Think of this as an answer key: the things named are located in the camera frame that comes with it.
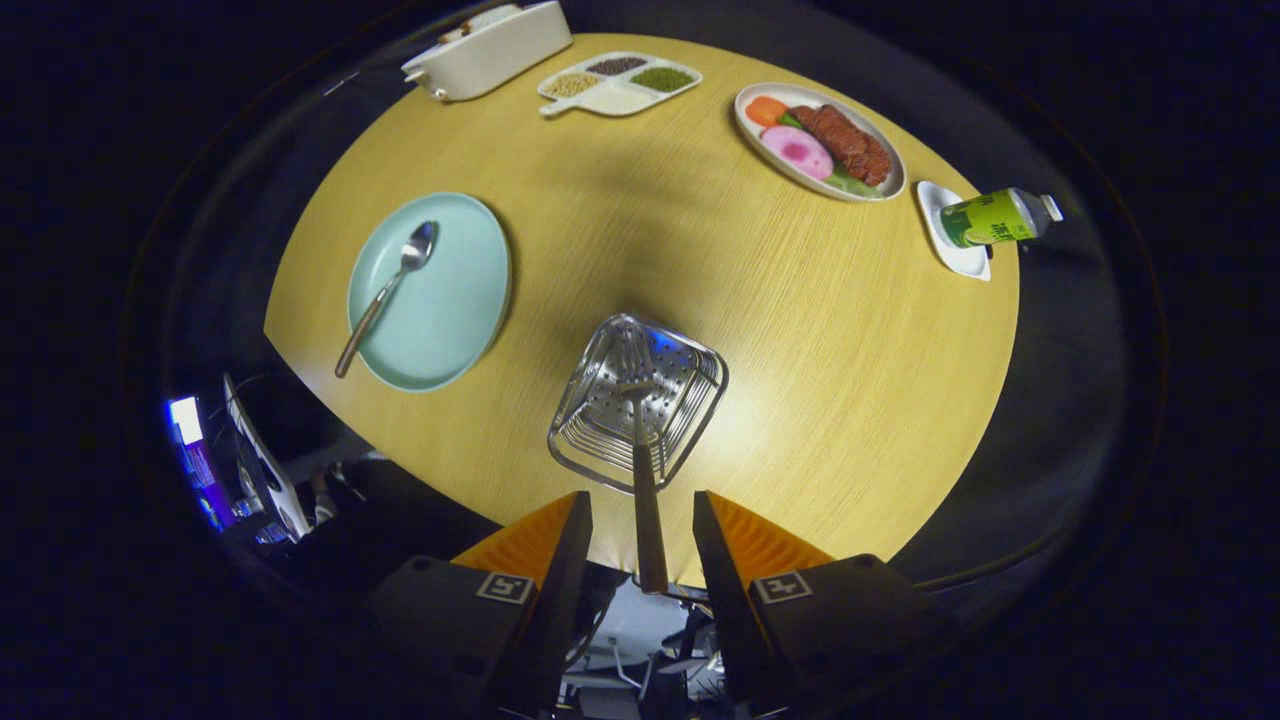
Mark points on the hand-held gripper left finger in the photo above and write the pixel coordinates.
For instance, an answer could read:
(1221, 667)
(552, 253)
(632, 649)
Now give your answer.
(565, 580)

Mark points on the brown meat pieces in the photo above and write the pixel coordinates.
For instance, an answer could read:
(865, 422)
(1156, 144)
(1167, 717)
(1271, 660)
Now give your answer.
(845, 140)

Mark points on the pink ham slice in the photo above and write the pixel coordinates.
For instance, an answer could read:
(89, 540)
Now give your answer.
(797, 152)

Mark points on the glowing blue screen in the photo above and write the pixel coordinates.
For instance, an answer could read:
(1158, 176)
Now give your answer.
(195, 460)

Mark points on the white and grey equipment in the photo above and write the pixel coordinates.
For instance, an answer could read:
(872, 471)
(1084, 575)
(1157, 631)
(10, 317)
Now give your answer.
(640, 630)

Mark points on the green label drink bottle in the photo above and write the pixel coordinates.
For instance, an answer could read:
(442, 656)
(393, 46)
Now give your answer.
(990, 218)

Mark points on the green lettuce leaf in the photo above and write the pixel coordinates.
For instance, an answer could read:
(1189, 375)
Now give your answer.
(850, 186)

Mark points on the white square coaster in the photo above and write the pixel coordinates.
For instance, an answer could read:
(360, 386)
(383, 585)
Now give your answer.
(965, 262)

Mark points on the light green round plate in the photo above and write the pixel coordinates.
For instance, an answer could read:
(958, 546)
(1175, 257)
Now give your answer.
(450, 310)

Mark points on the white oval food plate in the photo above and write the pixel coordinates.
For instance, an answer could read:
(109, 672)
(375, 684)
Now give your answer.
(750, 135)

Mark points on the white divided dish with beans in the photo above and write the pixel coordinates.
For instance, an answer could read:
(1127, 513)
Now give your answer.
(615, 98)

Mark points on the white toaster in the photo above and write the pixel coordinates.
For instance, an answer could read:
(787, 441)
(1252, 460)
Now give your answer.
(495, 55)

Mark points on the orange carrot slice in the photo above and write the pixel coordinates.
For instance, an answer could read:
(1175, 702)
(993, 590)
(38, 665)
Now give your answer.
(766, 110)

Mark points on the white panel stand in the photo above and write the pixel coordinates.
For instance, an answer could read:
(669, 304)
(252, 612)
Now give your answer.
(265, 470)

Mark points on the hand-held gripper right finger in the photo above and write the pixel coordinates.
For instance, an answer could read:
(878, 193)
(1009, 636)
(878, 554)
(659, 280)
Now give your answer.
(720, 590)

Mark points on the metal spoon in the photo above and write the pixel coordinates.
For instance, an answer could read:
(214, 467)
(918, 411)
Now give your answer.
(385, 290)

